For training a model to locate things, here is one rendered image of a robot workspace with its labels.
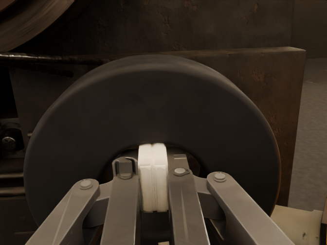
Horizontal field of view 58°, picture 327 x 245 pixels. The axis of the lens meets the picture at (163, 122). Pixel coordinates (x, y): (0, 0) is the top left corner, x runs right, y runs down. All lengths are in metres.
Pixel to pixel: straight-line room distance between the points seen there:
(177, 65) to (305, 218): 0.29
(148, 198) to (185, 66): 0.07
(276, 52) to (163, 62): 0.35
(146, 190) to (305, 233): 0.26
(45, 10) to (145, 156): 0.25
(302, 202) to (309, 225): 1.35
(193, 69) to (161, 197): 0.07
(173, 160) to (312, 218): 0.25
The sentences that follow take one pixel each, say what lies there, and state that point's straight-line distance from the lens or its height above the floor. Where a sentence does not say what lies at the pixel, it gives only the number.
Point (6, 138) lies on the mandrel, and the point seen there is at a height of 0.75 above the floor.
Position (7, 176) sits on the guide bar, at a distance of 0.52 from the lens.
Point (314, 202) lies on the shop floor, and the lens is 1.76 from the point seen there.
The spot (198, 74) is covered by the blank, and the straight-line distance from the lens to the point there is 0.15.
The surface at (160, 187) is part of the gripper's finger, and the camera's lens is 0.15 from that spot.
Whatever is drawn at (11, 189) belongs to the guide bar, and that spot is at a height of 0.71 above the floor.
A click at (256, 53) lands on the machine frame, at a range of 0.48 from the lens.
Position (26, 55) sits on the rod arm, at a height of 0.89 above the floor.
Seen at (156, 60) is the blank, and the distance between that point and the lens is 0.16.
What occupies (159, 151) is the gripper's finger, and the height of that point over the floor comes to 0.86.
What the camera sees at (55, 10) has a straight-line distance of 0.36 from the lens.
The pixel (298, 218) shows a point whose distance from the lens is 0.40.
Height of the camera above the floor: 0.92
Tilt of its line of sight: 19 degrees down
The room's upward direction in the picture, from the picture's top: 2 degrees counter-clockwise
